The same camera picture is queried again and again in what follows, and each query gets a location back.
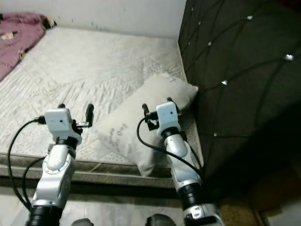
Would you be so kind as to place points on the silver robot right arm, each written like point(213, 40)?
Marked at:
point(188, 174)

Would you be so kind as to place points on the grey robot right leg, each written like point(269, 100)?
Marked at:
point(161, 221)

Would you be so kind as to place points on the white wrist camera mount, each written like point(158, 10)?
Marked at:
point(57, 121)
point(168, 115)

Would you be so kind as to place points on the black tufted headboard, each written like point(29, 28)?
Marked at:
point(240, 56)

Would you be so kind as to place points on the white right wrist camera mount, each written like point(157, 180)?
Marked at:
point(168, 115)

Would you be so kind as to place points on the grey patterned quilted mattress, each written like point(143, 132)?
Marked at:
point(75, 70)

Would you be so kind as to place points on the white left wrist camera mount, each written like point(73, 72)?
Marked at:
point(57, 121)

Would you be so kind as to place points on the purple cartoon mouse print blanket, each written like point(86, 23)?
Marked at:
point(14, 42)

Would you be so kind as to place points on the white pillow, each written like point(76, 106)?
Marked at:
point(131, 127)

